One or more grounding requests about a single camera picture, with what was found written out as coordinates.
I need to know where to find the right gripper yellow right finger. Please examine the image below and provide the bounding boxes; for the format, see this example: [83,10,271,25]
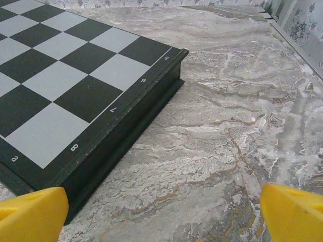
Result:
[259,184,323,242]

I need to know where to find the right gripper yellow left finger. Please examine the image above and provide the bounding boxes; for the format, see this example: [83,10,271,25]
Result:
[0,187,69,242]

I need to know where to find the black white folding chessboard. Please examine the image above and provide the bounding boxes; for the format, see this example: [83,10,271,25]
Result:
[0,0,189,226]

